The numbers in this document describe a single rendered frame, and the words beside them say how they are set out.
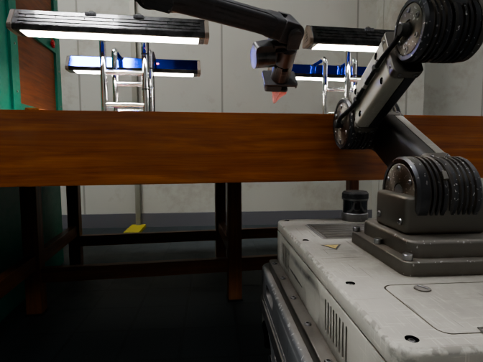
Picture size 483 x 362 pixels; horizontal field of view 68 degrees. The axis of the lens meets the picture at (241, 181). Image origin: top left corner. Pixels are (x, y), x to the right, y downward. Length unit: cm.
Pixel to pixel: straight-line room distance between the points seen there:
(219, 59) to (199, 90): 32
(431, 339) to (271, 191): 286
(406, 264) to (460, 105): 337
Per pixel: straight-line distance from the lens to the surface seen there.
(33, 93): 202
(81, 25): 133
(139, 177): 95
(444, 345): 43
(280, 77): 110
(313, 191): 331
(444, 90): 384
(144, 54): 147
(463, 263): 65
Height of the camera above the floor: 67
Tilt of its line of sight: 5 degrees down
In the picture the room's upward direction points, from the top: straight up
